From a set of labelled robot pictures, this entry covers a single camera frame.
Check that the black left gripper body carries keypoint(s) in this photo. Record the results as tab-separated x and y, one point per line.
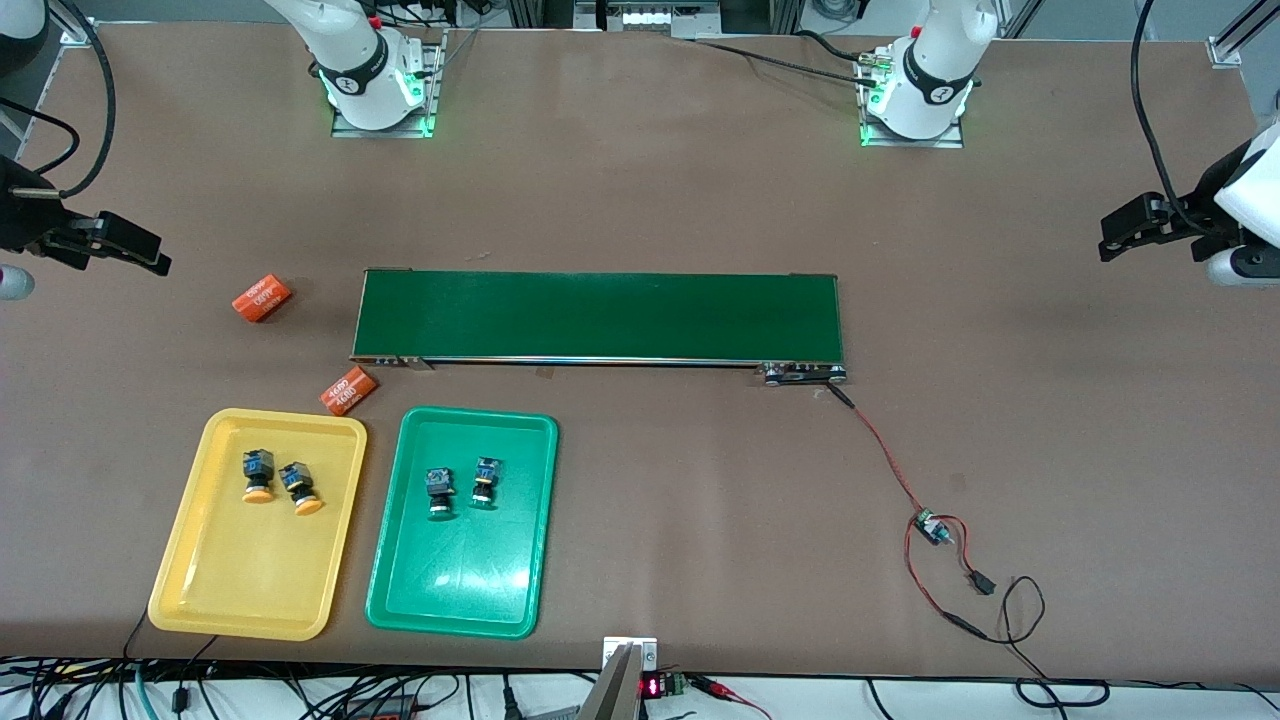
1203	203

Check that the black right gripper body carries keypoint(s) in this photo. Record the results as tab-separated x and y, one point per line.
22	215

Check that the orange cylinder with white print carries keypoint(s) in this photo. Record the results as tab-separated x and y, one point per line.
349	391
262	297

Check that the yellow mushroom push button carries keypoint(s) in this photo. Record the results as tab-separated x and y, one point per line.
300	488
258	475

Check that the green mushroom push button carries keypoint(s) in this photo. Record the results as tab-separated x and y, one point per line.
439	493
485	483

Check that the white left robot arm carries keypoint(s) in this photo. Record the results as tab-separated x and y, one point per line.
925	80

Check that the yellow plastic tray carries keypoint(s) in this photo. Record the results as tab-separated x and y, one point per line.
240	580

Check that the small speed controller board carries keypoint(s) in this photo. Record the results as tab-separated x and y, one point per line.
930	525

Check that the green plastic tray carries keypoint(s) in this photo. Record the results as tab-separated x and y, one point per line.
460	570

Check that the green conveyor belt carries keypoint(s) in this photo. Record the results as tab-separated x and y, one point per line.
600	315

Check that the white background device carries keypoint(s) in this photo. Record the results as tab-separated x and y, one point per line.
640	18

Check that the red clip lead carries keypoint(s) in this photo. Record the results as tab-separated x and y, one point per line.
715	687

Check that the red digit display module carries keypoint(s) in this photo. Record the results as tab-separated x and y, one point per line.
655	687

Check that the aluminium frame profile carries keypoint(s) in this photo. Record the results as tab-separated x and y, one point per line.
72	32
1225	50

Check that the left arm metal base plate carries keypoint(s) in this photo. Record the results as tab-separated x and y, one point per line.
915	143

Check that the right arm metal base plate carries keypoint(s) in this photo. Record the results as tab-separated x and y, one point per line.
436	100

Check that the power strip with orange switch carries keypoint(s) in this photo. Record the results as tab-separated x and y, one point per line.
385	710

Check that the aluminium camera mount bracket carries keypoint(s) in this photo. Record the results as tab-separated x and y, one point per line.
625	690

